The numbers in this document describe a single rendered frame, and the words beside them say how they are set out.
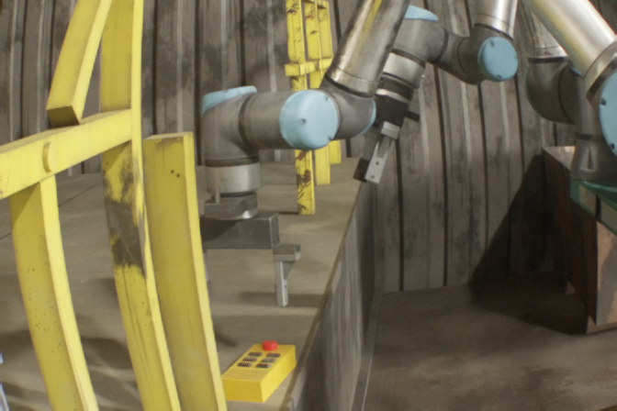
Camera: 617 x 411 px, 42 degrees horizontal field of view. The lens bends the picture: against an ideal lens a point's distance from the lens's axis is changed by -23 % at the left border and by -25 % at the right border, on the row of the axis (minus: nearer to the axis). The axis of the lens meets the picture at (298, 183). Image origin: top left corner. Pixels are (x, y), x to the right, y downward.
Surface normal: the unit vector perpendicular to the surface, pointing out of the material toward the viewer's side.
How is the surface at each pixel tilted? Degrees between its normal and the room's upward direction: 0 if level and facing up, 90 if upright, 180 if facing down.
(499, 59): 95
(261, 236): 90
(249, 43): 90
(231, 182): 90
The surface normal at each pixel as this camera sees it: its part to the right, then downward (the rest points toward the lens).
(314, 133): 0.77, 0.04
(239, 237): -0.23, 0.15
